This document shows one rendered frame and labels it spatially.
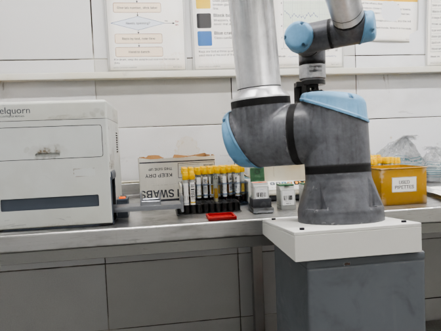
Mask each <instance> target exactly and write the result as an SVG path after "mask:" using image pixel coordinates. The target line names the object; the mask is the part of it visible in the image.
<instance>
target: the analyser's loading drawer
mask: <svg viewBox="0 0 441 331"><path fill-rule="evenodd" d="M113 209H114V213H118V212H129V211H150V210H171V209H181V212H184V198H183V194H182V193H180V200H179V201H168V202H161V190H159V198H143V197H142V191H141V192H140V203H134V204H113Z"/></svg>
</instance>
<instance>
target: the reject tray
mask: <svg viewBox="0 0 441 331"><path fill-rule="evenodd" d="M206 218H207V219H208V220H209V221H223V220H233V219H237V216H236V215H235V214H234V213H232V212H223V213H206Z"/></svg>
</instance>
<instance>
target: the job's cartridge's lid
mask: <svg viewBox="0 0 441 331"><path fill-rule="evenodd" d="M250 180H251V182H257V181H264V168H256V167H253V168H250Z"/></svg>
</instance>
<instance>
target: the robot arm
mask: <svg viewBox="0 0 441 331"><path fill-rule="evenodd" d="M325 2H326V5H327V8H328V11H329V14H330V17H331V18H329V19H326V20H321V21H317V22H311V23H307V22H303V21H296V22H293V23H292V24H290V25H289V26H288V27H287V29H286V31H285V33H284V41H285V44H286V45H287V47H288V48H289V49H290V50H291V51H292V52H294V53H297V54H298V55H299V80H300V81H297V82H296V83H294V103H295V104H291V98H290V94H289V93H288V92H286V91H285V90H284V89H283V88H282V86H281V79H280V65H279V57H278V44H277V36H276V22H275V14H274V0H228V4H229V11H230V24H231V31H232V44H233V52H234V64H235V71H236V84H237V93H236V95H235V96H234V98H233V99H232V100H231V101H230V102H231V110H230V111H228V112H227V113H225V115H224V117H223V119H222V122H223V123H222V138H223V141H224V145H225V148H226V151H227V153H228V155H229V156H230V157H231V159H232V160H233V162H234V163H236V164H237V165H239V166H241V167H256V168H263V167H272V166H292V165H303V164H304V170H305V182H304V187H303V192H302V195H301V199H300V202H299V207H298V211H297V213H298V222H299V223H304V224H309V225H359V224H366V223H376V222H380V221H384V220H385V209H384V205H383V203H382V201H381V198H380V196H379V193H378V191H377V188H376V186H375V183H374V182H373V178H372V175H371V156H370V145H369V125H368V123H369V119H368V111H367V105H366V101H365V100H364V98H363V97H361V96H360V95H357V94H354V93H347V92H340V91H323V90H322V89H321V90H319V88H318V86H323V85H325V84H326V80H325V78H326V50H329V49H335V48H339V47H346V46H350V45H357V44H359V45H361V44H362V43H367V42H370V41H373V40H374V39H375V38H376V35H377V28H376V20H375V14H374V12H373V11H364V9H363V6H362V0H325ZM310 88H311V89H310Z"/></svg>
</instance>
